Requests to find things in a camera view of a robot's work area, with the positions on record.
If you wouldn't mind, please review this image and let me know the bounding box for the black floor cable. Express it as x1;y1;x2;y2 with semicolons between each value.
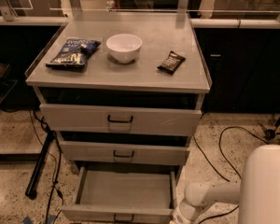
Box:
192;126;270;224

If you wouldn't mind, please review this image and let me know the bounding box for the black table leg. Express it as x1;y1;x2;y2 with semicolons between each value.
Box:
25;131;53;200

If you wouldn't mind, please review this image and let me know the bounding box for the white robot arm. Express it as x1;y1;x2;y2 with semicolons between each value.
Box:
170;145;280;224

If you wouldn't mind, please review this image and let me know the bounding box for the grey bottom drawer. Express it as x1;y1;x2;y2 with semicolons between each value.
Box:
62;163;176;224

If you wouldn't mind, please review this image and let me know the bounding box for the blue chip bag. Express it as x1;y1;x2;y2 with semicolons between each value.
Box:
46;38;101;68

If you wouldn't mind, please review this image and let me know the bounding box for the grey top drawer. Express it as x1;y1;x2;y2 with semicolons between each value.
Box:
40;104;202;136

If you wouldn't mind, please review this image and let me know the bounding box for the white bowl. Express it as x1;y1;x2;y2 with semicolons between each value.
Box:
106;34;142;63

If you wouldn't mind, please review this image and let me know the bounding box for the grey middle drawer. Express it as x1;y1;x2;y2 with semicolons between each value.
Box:
60;141;189;166

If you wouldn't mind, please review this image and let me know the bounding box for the black cable left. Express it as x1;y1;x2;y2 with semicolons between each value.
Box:
28;109;65;224

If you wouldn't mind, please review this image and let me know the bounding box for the black snack bar packet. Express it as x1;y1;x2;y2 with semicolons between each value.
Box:
157;51;186;75

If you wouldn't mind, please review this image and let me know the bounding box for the black caster wheel upper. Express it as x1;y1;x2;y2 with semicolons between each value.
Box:
265;129;275;140

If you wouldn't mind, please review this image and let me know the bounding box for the clear plastic bottle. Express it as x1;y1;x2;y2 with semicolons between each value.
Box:
106;0;115;10

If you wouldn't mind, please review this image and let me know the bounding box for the grey drawer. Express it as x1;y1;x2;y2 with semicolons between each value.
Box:
60;141;189;166
40;104;202;136
62;163;176;224

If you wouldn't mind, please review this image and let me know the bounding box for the grey drawer cabinet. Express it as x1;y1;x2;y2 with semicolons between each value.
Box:
25;10;213;175

